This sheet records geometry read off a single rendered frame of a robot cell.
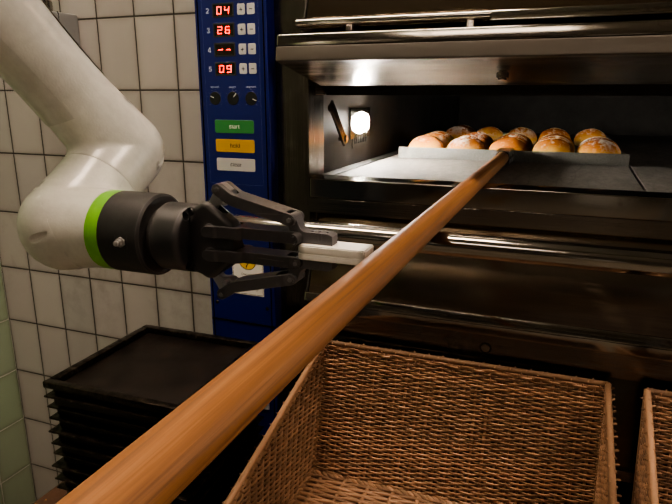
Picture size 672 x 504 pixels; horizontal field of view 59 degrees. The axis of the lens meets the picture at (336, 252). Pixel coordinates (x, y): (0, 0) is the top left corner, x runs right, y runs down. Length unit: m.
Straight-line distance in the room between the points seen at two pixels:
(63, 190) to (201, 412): 0.50
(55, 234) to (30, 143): 0.93
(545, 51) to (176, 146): 0.79
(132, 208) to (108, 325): 0.96
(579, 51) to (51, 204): 0.72
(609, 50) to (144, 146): 0.64
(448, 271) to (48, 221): 0.72
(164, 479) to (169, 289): 1.20
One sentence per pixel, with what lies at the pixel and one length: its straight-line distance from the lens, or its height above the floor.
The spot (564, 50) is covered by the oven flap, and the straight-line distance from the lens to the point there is 0.95.
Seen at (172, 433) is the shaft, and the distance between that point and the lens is 0.28.
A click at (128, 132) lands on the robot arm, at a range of 0.80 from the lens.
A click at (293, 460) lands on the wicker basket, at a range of 1.20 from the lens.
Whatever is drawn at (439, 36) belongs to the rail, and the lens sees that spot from 0.98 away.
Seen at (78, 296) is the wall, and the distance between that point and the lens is 1.65.
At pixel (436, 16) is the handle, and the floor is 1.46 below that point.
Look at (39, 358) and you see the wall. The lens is 1.84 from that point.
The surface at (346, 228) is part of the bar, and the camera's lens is 0.79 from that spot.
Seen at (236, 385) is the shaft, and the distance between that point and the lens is 0.31.
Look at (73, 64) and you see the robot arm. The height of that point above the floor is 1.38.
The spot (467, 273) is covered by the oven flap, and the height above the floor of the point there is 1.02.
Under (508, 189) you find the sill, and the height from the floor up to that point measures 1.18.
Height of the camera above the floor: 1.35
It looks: 15 degrees down
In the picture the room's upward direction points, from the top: straight up
